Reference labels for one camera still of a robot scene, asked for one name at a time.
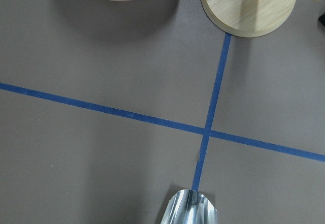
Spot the metal ice scoop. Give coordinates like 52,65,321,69
161,189,218,224

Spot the wooden mug tree stand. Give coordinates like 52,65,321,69
201,0,296,38

